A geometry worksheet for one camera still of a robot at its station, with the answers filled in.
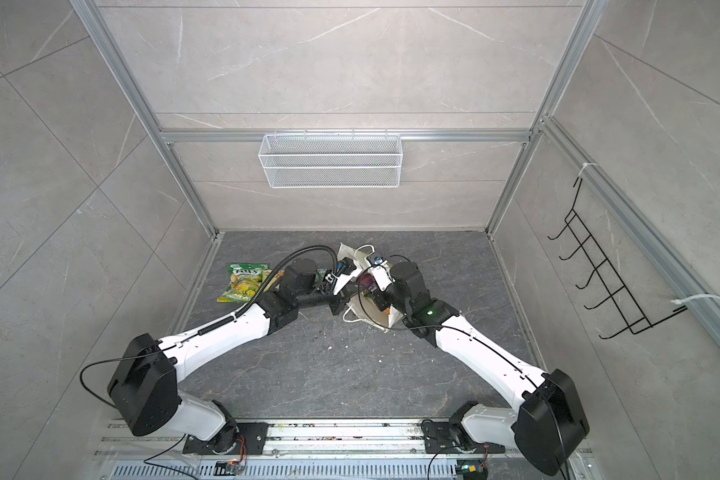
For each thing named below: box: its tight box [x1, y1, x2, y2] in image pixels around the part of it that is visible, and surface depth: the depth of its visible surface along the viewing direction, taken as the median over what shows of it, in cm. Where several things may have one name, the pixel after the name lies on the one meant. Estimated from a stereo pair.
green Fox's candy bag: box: [217, 263, 272, 303], surface depth 103 cm
